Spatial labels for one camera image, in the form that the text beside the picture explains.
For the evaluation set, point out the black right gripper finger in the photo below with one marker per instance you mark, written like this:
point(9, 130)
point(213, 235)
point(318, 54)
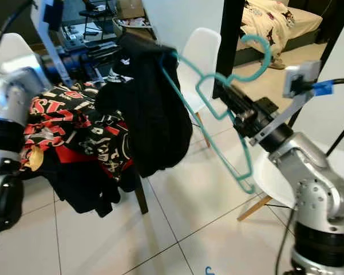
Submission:
point(243, 93)
point(233, 102)

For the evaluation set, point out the teal plastic hanger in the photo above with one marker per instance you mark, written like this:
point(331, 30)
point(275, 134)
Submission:
point(269, 51)

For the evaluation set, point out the black red printed shirt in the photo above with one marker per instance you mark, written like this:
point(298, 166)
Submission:
point(80, 126)

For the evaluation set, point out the black white print t-shirt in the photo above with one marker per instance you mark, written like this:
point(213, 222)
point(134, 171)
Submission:
point(154, 120)

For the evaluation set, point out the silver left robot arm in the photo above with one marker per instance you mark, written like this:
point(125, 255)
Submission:
point(11, 91)

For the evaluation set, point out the black folding chair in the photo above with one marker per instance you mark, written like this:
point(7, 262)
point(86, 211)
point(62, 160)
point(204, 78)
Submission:
point(94, 14)

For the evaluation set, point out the grey slipper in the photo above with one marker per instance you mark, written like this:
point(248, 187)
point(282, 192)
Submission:
point(279, 63)

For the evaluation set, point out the open cardboard box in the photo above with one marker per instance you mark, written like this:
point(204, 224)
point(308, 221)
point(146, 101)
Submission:
point(131, 17)

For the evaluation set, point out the cream cartoon print blanket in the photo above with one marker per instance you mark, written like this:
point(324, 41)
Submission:
point(269, 26)

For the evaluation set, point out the cream bed mattress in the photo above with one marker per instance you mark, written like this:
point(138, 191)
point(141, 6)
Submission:
point(309, 23)

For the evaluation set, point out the red garment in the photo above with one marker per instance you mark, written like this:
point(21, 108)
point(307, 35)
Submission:
point(91, 163)

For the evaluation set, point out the yellow garment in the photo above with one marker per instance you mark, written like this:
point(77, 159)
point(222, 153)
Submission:
point(37, 160)

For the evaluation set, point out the plain black garment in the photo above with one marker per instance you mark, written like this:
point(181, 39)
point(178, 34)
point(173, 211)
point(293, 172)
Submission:
point(86, 195)

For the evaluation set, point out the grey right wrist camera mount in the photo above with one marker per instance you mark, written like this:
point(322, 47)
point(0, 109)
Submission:
point(300, 80)

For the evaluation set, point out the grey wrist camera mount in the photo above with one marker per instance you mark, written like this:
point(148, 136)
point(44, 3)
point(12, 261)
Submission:
point(300, 80)
point(46, 17)

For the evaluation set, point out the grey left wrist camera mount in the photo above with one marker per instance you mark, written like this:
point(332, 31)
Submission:
point(46, 17)

